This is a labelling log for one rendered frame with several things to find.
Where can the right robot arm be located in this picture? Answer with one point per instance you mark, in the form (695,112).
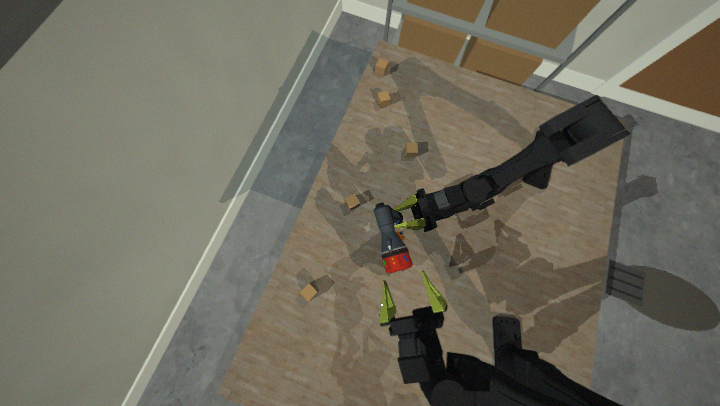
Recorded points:
(577,122)

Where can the small tan block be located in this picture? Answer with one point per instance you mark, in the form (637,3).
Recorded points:
(381,67)
(352,201)
(411,149)
(383,99)
(309,291)

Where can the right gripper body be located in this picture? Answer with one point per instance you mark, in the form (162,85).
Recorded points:
(423,210)

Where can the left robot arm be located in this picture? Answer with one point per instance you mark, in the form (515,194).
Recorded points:
(534,377)

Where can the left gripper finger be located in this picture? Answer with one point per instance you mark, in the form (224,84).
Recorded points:
(437,306)
(386,313)

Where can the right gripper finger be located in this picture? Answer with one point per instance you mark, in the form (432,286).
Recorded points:
(416,224)
(410,202)

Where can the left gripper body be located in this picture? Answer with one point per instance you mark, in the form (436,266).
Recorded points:
(410,324)

